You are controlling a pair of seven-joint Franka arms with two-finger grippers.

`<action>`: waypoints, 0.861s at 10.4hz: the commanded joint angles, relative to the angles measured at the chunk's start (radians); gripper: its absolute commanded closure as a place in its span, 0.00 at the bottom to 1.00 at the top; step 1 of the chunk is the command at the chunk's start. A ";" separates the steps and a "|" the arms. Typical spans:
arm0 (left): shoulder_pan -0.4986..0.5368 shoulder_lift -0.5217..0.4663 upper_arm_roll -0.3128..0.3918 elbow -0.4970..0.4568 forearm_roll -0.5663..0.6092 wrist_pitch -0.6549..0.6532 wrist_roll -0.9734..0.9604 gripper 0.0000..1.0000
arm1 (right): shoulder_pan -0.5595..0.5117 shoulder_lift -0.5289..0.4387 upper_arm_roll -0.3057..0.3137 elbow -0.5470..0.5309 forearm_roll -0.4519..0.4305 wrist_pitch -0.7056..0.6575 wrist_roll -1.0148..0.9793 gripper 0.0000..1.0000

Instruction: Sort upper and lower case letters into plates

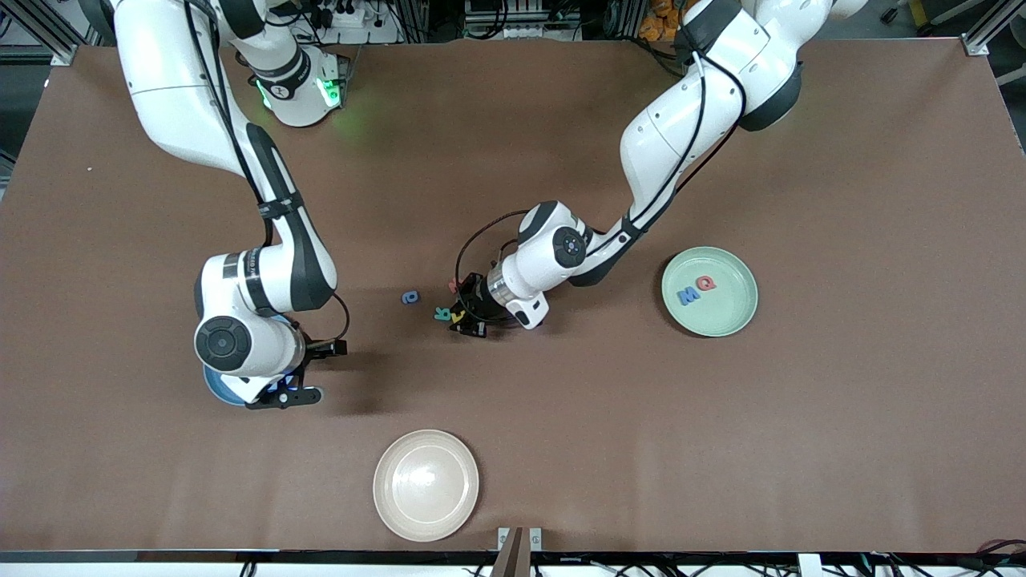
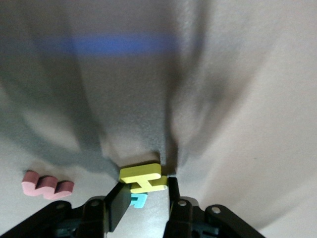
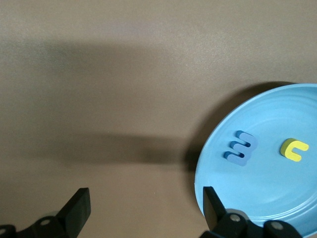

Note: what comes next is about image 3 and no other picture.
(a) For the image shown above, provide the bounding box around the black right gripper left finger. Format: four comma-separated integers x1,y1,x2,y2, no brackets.
0,187,91,238

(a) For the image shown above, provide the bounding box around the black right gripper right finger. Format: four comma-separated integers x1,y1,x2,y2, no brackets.
200,186,304,238

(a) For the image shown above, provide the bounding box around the blue small letter m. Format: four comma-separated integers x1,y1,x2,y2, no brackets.
224,130,259,167

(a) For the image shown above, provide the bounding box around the yellow small letter u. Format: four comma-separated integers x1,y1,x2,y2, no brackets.
280,138,310,162

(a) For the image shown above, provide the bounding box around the blue plate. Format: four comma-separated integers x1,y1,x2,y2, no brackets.
194,83,317,238

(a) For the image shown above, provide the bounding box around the brown table mat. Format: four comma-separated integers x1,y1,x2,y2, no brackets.
0,0,317,238

